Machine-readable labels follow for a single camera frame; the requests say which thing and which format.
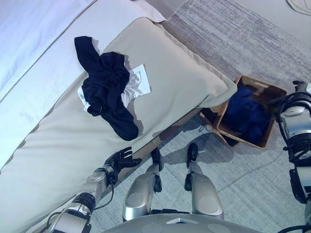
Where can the white duvet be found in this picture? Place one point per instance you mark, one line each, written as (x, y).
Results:
(36, 36)

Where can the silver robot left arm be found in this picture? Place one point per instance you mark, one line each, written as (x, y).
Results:
(92, 187)

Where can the small oval floor mat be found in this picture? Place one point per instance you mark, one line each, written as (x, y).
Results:
(300, 3)

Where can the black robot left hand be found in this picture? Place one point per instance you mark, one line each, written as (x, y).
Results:
(121, 160)

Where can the grey robot torso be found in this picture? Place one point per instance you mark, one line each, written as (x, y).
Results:
(175, 224)

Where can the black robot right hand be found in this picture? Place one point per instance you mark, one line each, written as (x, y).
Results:
(303, 87)

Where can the white garment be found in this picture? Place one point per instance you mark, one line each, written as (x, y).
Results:
(136, 85)

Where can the silver robot right leg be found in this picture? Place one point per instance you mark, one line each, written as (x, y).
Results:
(204, 189)

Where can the black garment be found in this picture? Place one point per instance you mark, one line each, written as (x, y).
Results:
(104, 80)

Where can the blue garment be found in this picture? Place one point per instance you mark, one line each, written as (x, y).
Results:
(247, 114)

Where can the beige bed base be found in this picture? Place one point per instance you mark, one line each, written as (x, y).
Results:
(165, 131)

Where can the beige bedspread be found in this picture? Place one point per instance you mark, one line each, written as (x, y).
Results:
(170, 72)

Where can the grey striped rug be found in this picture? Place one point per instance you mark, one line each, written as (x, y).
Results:
(243, 36)

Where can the silver robot left leg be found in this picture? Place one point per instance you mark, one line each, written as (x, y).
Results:
(141, 191)

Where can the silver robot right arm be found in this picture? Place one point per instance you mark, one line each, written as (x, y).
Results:
(296, 126)

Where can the silver robot leg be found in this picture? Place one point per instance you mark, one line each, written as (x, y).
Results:
(204, 189)
(141, 191)

